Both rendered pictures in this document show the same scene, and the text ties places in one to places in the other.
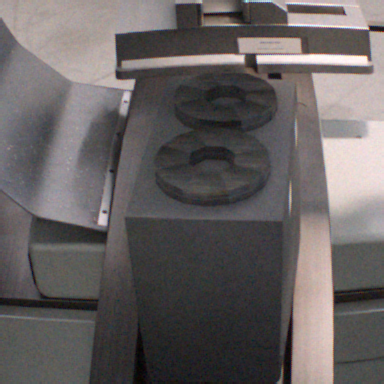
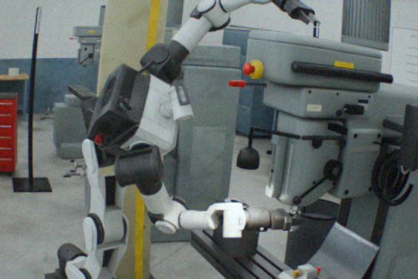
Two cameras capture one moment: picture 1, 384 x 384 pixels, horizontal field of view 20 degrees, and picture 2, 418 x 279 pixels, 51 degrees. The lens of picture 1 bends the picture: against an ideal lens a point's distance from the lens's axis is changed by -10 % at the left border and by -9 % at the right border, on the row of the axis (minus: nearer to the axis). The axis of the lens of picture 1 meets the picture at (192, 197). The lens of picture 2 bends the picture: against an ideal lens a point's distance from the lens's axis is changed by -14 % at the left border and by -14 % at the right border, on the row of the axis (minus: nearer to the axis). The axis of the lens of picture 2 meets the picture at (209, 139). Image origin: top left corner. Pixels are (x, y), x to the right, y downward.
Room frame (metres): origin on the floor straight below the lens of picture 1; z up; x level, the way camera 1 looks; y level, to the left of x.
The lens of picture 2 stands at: (2.41, -1.18, 1.86)
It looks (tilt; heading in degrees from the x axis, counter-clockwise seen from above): 12 degrees down; 149
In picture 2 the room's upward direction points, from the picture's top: 5 degrees clockwise
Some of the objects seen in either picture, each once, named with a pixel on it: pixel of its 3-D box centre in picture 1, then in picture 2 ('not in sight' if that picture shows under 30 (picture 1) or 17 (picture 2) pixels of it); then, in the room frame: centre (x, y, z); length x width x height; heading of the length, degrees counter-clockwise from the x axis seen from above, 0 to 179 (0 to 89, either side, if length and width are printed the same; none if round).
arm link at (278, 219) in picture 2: not in sight; (270, 220); (1.15, -0.13, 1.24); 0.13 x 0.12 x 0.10; 162
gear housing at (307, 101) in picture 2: not in sight; (320, 98); (1.18, -0.01, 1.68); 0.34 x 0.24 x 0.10; 85
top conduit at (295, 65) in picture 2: not in sight; (347, 72); (1.33, -0.03, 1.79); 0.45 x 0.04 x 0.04; 85
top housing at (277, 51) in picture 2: not in sight; (317, 60); (1.18, -0.03, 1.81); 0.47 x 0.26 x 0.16; 85
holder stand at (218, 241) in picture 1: (225, 224); (236, 226); (0.80, -0.03, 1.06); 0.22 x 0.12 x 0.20; 170
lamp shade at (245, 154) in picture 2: not in sight; (248, 157); (1.19, -0.29, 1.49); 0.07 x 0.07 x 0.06
